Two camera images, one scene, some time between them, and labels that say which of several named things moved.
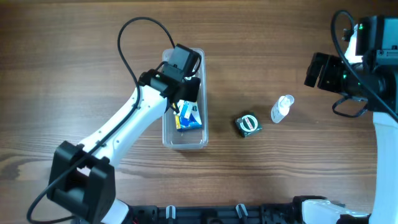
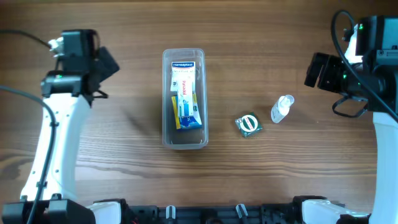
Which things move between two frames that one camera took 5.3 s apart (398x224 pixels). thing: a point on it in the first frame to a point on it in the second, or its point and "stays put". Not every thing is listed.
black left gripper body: (189, 90) to (106, 64)
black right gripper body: (325, 76) stays put
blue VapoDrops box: (194, 121) stays put
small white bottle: (281, 108) stays put
